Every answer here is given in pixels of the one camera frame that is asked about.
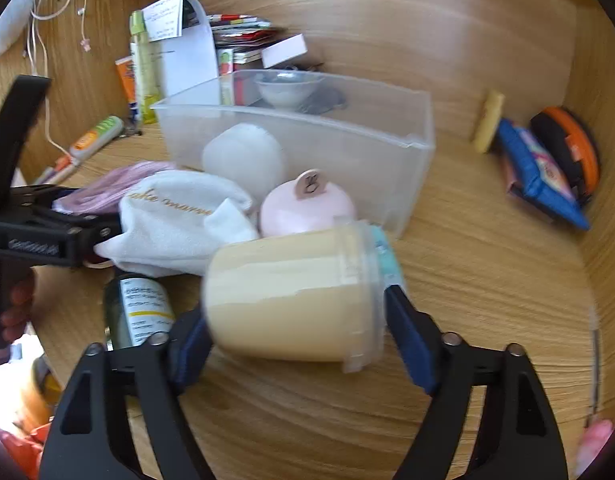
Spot black and orange pouch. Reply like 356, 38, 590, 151
530, 106, 601, 206

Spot white handwritten note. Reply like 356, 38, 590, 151
142, 0, 184, 42

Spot clear plastic storage bin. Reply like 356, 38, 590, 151
150, 69, 435, 240

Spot earphone cord with pink tip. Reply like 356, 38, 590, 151
75, 0, 93, 53

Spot pink cloth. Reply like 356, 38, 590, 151
52, 161, 178, 216

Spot yellow-green spray bottle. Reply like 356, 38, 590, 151
129, 10, 161, 126

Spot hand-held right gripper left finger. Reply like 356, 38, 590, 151
39, 305, 216, 480

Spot white cardboard box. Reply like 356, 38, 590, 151
261, 34, 308, 69

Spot green and orange tube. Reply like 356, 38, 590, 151
69, 116, 125, 158

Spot white fluffy pad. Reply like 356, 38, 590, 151
0, 0, 36, 58

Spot yellow tube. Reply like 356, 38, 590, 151
473, 90, 505, 155

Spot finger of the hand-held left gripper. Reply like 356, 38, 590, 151
10, 185, 86, 208
35, 207, 122, 256

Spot thin grey pen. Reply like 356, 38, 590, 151
585, 305, 603, 428

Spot white bowl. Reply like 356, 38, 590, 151
252, 71, 323, 108

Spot pink round container with tag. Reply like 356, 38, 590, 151
259, 169, 358, 238

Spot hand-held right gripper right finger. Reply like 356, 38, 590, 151
385, 284, 571, 480

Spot blue patchwork pouch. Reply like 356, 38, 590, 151
497, 119, 592, 232

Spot white round jar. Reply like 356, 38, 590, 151
202, 122, 288, 196

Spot white paper stand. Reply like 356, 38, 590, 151
158, 0, 221, 106

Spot fruit print box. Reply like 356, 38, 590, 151
218, 47, 236, 106

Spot dark bottle with white label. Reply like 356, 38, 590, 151
102, 272, 176, 353

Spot stack of colourful booklets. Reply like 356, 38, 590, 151
208, 14, 283, 66

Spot white drawstring pouch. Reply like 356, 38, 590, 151
94, 170, 261, 278

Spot orange and white pens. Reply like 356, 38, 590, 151
32, 155, 81, 186

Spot cream jar with clear lid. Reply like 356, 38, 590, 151
202, 220, 405, 373

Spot white cable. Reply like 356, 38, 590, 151
22, 0, 91, 161

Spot person's left hand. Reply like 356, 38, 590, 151
0, 272, 38, 336

